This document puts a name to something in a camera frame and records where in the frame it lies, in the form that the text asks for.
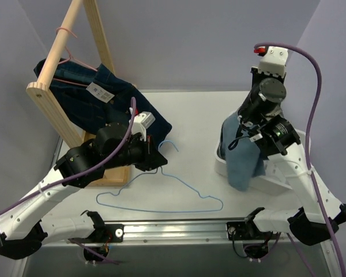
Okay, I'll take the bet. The wooden clothes rack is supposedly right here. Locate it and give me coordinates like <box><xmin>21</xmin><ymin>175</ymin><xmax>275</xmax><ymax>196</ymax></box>
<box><xmin>25</xmin><ymin>0</ymin><xmax>138</xmax><ymax>188</ymax></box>

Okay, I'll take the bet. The light blue wire hanger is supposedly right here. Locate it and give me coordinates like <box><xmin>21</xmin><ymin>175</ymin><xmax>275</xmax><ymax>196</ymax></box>
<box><xmin>94</xmin><ymin>140</ymin><xmax>227</xmax><ymax>215</ymax></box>

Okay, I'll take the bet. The aluminium mounting rail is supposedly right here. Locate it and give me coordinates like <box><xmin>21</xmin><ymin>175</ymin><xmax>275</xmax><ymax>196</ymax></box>
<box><xmin>46</xmin><ymin>218</ymin><xmax>324</xmax><ymax>249</ymax></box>

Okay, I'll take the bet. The light blue denim skirt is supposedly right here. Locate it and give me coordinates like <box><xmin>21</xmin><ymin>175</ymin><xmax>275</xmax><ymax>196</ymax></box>
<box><xmin>218</xmin><ymin>112</ymin><xmax>265</xmax><ymax>192</ymax></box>

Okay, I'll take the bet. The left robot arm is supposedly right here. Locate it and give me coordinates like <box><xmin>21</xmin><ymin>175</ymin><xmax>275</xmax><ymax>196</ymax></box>
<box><xmin>0</xmin><ymin>123</ymin><xmax>168</xmax><ymax>260</ymax></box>

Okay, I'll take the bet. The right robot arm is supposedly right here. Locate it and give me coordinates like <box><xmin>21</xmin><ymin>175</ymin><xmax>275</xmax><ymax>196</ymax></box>
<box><xmin>238</xmin><ymin>67</ymin><xmax>346</xmax><ymax>246</ymax></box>

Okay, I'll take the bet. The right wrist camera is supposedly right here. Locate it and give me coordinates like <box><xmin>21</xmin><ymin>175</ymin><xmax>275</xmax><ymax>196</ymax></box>
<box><xmin>254</xmin><ymin>46</ymin><xmax>288</xmax><ymax>79</ymax></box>

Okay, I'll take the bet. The pink wire hanger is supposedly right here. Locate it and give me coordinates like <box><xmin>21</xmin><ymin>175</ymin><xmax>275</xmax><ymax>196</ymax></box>
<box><xmin>55</xmin><ymin>27</ymin><xmax>97</xmax><ymax>72</ymax></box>

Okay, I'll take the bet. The dark blue denim skirt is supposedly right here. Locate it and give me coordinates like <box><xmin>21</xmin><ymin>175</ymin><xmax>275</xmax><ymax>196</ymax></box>
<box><xmin>50</xmin><ymin>62</ymin><xmax>172</xmax><ymax>145</ymax></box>

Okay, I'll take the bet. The white plastic basket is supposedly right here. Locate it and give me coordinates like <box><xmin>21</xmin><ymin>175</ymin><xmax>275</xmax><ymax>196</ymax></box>
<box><xmin>213</xmin><ymin>126</ymin><xmax>311</xmax><ymax>197</ymax></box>

